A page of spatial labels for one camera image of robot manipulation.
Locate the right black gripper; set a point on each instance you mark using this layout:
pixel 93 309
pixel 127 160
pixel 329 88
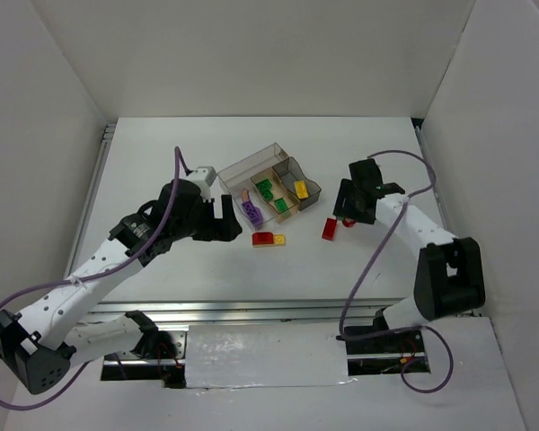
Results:
pixel 348 202

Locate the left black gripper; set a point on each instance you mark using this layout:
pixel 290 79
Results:
pixel 211 220

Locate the purple lego brick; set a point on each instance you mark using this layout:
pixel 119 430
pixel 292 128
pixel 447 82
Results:
pixel 253 213

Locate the small green lego brick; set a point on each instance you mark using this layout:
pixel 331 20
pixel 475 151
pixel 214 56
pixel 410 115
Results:
pixel 267 195

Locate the yellow curved lego brick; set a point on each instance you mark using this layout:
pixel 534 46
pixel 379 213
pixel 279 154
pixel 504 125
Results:
pixel 301 190

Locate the green lego plate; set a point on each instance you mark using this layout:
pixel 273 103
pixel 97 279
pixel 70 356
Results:
pixel 281 205

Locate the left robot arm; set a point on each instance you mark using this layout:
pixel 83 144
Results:
pixel 44 340

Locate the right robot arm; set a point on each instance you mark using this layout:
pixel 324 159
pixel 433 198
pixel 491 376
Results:
pixel 448 279

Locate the red arch lego brick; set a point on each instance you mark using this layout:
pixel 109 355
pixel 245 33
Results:
pixel 262 239

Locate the clear small container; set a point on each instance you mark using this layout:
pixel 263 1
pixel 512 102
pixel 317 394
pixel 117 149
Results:
pixel 269 214

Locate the clear smoky container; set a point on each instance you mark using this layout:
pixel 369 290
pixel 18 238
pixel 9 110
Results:
pixel 237 176

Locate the yellow flat lego plate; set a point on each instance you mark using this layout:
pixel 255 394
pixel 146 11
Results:
pixel 279 240

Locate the dark grey container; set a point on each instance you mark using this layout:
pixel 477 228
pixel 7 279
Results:
pixel 289 172

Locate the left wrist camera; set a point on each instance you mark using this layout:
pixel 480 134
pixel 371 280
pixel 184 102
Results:
pixel 203 176

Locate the aluminium rail frame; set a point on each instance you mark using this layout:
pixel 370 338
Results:
pixel 305 279

